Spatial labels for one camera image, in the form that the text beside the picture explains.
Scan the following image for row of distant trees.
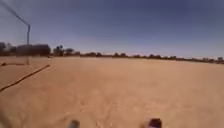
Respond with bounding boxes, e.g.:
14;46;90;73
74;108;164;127
52;45;224;65

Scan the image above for robot's own part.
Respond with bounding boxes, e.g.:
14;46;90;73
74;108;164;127
68;119;81;128
145;117;163;128

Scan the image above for low grey building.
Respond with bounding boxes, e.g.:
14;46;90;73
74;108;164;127
15;43;52;58

